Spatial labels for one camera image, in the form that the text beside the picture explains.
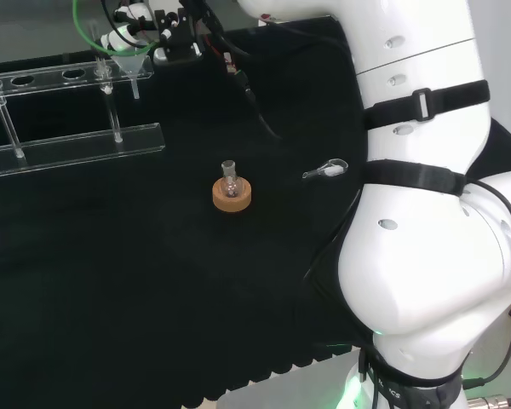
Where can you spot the clear acrylic funnel stand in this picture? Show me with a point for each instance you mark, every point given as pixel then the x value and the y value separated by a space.
pixel 68 147

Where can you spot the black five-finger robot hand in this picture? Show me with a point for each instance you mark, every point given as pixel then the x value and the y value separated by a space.
pixel 179 38

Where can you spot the black bench cloth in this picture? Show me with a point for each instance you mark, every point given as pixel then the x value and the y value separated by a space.
pixel 132 277

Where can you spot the clear plastic funnel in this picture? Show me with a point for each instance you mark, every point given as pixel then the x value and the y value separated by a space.
pixel 130 63

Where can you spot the small round-bottom glass flask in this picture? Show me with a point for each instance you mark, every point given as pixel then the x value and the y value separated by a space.
pixel 232 185

